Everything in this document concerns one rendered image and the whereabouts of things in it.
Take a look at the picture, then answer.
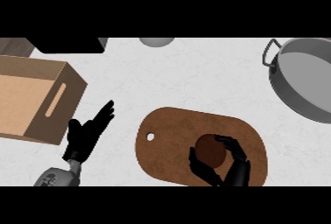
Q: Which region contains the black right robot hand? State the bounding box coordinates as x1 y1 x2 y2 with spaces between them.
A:
187 134 252 187

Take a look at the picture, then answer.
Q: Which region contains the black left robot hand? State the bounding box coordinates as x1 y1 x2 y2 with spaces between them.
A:
62 100 116 165

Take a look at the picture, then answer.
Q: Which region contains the brown cupcake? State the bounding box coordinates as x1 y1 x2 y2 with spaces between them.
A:
193 133 229 170

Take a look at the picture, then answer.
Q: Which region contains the brown wooden cutting board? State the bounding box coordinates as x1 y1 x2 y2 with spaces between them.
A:
134 106 269 187

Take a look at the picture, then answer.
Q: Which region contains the grey metal pot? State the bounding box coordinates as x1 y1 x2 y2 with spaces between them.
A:
261 38 331 125

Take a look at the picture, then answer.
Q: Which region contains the tan wooden crate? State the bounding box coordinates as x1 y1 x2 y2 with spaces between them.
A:
0 54 88 146

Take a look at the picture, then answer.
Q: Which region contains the black appliance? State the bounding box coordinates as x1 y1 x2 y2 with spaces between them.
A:
25 38 109 54

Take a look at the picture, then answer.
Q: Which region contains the brown wooden block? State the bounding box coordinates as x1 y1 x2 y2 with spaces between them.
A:
0 38 37 59

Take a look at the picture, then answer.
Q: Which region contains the grey round object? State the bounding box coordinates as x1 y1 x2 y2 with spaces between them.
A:
139 38 175 48

